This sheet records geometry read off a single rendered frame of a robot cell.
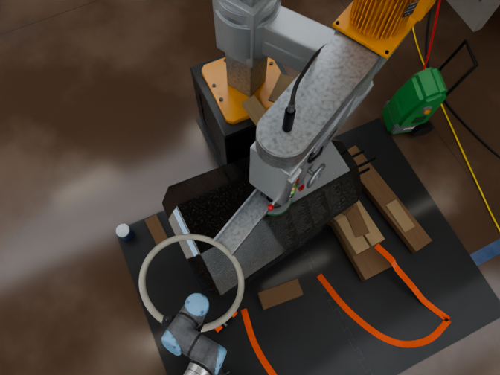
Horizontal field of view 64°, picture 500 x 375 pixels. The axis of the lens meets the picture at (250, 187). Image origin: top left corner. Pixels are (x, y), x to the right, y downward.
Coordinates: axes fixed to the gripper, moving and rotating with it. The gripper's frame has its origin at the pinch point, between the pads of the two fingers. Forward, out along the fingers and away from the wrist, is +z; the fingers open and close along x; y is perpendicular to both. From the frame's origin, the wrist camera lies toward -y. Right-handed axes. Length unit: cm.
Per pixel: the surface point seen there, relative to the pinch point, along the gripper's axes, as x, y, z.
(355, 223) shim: 114, 110, 40
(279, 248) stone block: 69, 49, 24
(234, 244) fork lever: 46.0, 17.0, -7.5
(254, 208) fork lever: 65, 24, -15
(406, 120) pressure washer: 198, 142, 2
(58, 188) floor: 131, -116, 104
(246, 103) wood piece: 145, 11, -16
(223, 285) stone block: 46, 21, 40
